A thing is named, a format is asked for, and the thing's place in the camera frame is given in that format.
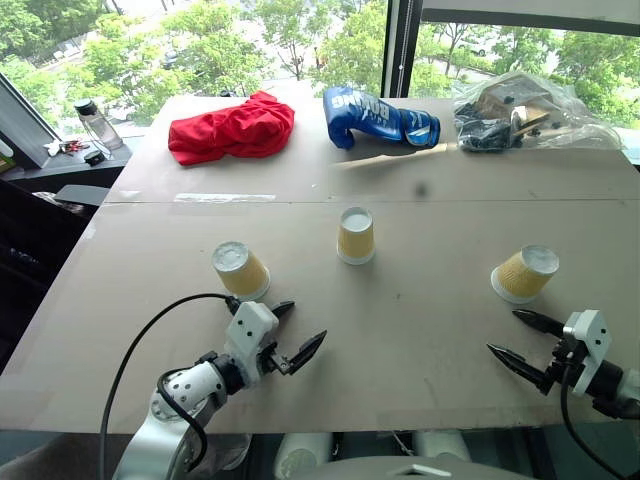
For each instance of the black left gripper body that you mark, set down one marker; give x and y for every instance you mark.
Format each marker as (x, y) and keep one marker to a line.
(277, 362)

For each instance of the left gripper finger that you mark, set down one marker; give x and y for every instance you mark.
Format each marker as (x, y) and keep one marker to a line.
(283, 307)
(307, 350)

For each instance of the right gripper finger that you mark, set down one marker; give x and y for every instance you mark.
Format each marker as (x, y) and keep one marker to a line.
(539, 322)
(517, 364)

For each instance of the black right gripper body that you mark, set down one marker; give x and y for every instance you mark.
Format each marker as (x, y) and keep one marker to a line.
(562, 362)

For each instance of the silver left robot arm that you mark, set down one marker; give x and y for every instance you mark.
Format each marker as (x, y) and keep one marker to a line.
(187, 387)

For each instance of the yellow ribbed paper cup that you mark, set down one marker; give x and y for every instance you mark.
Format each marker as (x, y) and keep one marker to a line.
(522, 277)
(242, 275)
(355, 240)

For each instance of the white rounded cylinder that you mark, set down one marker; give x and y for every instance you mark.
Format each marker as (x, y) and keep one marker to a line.
(302, 452)
(442, 445)

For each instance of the clear tape strip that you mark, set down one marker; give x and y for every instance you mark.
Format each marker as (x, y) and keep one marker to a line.
(225, 197)

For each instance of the grey robot torso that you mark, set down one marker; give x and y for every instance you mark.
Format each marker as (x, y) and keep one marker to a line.
(410, 471)

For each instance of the red crumpled cloth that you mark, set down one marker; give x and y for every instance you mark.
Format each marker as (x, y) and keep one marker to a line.
(230, 130)

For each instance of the clear plastic bag of parts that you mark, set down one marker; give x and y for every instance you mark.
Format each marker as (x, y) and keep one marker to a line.
(520, 115)

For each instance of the blue boxing glove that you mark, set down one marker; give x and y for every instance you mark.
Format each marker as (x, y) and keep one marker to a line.
(370, 117)

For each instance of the small round black lid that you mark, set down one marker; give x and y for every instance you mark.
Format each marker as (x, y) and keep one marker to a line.
(94, 157)

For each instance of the clear water bottle black cap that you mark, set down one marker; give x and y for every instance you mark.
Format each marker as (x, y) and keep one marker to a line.
(100, 125)

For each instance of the small red and white items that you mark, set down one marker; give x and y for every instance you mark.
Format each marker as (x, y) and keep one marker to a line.
(67, 146)

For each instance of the grey slanted board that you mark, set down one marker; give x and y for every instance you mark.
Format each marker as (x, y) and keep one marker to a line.
(25, 130)

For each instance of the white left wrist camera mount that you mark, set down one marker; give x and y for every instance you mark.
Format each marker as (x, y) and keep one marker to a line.
(250, 325)

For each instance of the dark window frame post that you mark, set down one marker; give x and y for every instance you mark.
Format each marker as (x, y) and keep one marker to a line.
(400, 47)

